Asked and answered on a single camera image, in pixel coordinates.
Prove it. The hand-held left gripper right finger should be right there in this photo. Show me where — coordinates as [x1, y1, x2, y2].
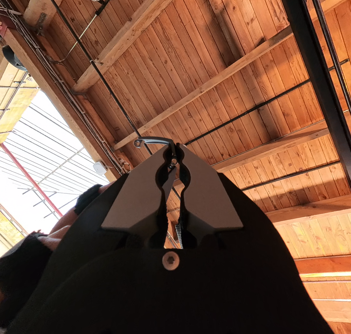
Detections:
[177, 143, 244, 249]

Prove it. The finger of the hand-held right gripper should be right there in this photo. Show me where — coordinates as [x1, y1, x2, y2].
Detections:
[161, 166, 178, 196]

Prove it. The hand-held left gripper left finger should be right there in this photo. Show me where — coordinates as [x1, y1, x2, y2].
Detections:
[101, 144, 176, 249]

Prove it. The grey panel part with tab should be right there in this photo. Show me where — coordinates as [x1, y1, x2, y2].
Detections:
[133, 136, 179, 167]

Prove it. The person's right hand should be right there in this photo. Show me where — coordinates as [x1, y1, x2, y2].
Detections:
[38, 182, 116, 251]

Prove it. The black ceiling pipe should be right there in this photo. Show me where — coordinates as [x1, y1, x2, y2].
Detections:
[39, 0, 182, 201]

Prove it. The glass skylight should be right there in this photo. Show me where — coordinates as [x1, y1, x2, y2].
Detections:
[0, 89, 111, 251]

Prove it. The red ceiling pipe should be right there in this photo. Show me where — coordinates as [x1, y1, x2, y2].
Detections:
[0, 143, 64, 219]

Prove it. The black ceiling lamp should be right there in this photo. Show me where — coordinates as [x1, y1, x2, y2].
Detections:
[2, 45, 28, 72]

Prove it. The black overhead frame bar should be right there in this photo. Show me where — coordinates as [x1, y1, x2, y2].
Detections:
[275, 0, 351, 182]

